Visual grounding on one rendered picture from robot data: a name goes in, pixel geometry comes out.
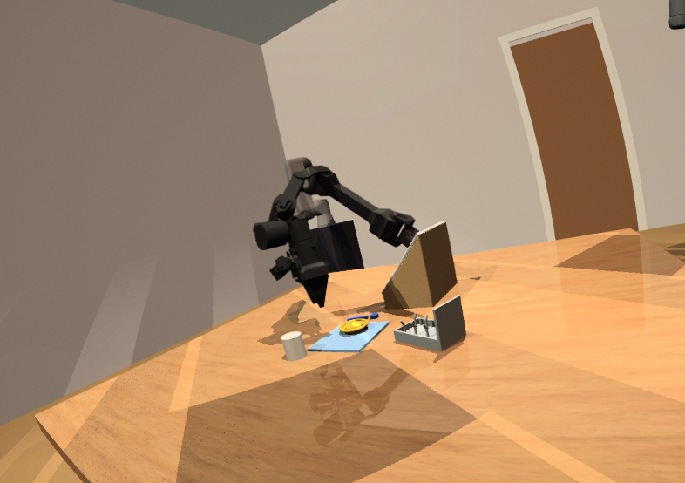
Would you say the light blue square mat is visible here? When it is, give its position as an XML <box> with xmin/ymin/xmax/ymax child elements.
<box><xmin>308</xmin><ymin>322</ymin><xmax>390</xmax><ymax>353</ymax></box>

